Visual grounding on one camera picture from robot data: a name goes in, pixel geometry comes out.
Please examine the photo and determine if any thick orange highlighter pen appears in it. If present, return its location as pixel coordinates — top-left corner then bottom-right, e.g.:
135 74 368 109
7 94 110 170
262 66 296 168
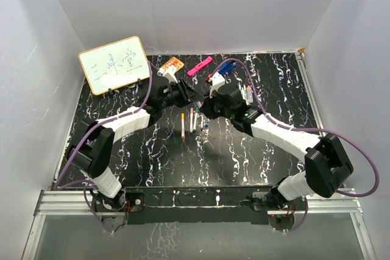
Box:
246 85 254 104

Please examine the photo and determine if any peach marker pen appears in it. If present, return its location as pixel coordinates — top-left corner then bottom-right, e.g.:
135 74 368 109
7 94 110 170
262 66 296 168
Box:
189 107 194 133

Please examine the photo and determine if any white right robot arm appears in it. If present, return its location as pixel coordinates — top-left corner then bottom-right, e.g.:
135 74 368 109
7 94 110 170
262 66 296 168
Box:
200 85 353 209

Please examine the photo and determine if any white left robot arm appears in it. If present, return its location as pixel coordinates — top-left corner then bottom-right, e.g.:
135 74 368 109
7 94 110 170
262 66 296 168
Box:
65 77 202 211

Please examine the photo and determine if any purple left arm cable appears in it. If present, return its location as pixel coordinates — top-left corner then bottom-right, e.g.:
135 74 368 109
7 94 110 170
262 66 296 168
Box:
53 60 165 236

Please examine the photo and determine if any blue stapler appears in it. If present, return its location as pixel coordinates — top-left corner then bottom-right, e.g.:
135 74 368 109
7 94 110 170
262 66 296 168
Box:
218 61 237 76

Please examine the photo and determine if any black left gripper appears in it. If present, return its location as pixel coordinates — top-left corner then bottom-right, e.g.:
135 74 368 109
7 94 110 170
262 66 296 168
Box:
160 79 203 110

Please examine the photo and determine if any pink clip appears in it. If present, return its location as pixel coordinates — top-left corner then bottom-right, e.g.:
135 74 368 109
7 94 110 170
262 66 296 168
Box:
187 56 213 77

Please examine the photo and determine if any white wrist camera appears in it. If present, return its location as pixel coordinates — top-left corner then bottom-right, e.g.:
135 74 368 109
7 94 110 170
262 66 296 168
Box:
205 72 225 98
156 66 178 86

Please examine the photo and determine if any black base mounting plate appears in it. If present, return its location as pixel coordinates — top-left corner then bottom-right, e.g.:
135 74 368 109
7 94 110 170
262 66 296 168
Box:
90 186 305 225

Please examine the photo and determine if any small whiteboard with writing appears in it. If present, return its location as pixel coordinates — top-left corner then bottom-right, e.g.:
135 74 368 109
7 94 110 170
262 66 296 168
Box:
79 36 151 96

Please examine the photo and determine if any yellow orange marker pen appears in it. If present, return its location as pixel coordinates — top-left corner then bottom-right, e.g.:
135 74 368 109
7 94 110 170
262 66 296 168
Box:
181 113 185 139

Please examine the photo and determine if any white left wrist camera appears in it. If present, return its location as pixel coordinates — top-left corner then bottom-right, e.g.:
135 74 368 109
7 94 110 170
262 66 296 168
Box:
156 66 178 86

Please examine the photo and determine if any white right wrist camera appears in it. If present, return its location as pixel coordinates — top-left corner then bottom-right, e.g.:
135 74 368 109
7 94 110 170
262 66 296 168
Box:
205 72 225 98

